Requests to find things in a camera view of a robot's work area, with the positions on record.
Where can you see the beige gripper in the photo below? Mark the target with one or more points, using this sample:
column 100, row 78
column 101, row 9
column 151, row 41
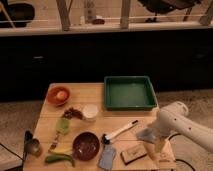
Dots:
column 159, row 144

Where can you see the light blue towel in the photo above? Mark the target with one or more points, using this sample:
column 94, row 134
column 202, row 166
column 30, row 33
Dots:
column 145, row 135

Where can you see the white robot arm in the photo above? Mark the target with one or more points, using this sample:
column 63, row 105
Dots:
column 174, row 117

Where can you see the white paper cup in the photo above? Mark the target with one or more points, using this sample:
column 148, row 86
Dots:
column 90, row 112

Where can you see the brown sponge block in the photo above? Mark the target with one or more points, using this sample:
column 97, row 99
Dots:
column 133, row 153

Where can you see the green plastic tray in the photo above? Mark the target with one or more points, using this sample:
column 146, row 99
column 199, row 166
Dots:
column 129, row 93

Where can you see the dark red bowl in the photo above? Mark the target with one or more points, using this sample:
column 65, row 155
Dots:
column 86, row 146

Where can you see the brown dried food pile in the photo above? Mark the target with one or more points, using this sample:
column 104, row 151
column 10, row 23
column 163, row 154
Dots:
column 72, row 113

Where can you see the green cucumber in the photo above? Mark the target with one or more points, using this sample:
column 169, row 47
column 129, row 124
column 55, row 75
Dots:
column 57, row 158

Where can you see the yellow banana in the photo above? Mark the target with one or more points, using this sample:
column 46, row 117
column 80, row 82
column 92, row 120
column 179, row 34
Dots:
column 61, row 151

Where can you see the orange egg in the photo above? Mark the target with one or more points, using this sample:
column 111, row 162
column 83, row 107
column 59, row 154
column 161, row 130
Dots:
column 61, row 95

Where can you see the orange bowl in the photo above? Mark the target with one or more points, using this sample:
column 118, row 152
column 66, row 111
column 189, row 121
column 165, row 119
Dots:
column 51, row 96

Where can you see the metal ladle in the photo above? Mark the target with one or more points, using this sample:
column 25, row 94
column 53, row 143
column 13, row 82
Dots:
column 32, row 145

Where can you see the black office chair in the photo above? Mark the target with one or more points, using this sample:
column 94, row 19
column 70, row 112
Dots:
column 165, row 6

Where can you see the black chair left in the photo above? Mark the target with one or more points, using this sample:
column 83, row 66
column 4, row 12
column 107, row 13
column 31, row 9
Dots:
column 20, row 14

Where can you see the white handled brush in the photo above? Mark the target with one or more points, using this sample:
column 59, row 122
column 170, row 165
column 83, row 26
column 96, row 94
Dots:
column 106, row 138

